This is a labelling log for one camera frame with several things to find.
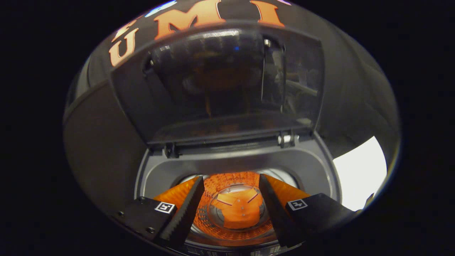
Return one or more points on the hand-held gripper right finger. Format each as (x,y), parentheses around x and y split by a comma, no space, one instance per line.
(273,209)

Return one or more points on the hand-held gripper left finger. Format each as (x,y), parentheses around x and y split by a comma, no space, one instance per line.
(183,220)

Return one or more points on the orange polo shirt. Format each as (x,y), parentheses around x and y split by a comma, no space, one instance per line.
(238,209)

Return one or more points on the dark glass washing machine lid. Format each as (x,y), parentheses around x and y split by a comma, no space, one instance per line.
(213,89)

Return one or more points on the black backdrop cloth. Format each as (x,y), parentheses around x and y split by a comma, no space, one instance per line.
(355,99)

